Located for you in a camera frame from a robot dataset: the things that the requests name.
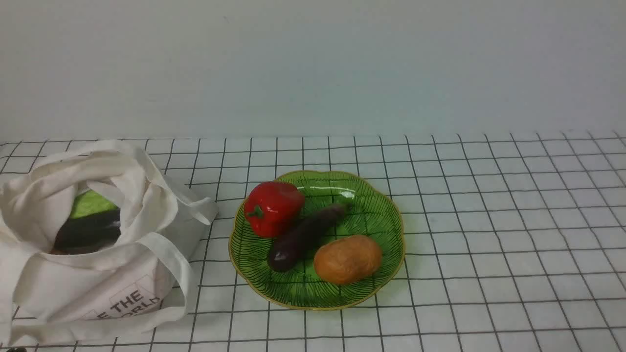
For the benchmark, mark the brown potato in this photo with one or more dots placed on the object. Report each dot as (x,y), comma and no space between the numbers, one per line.
(348,260)

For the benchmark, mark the small dark purple eggplant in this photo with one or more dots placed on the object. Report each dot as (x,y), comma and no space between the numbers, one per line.
(289,248)

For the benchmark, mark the red bell pepper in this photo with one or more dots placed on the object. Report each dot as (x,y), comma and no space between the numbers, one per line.
(272,207)

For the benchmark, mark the green vegetable in bag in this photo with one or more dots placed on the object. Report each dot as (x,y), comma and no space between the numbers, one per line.
(88,203)

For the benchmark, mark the green leaf-pattern glass plate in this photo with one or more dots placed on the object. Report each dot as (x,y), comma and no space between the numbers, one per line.
(373,215)

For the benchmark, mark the white cloth tote bag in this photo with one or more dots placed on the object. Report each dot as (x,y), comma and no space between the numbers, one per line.
(135,284)

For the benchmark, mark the large dark purple eggplant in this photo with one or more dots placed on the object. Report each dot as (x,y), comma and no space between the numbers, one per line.
(87,234)

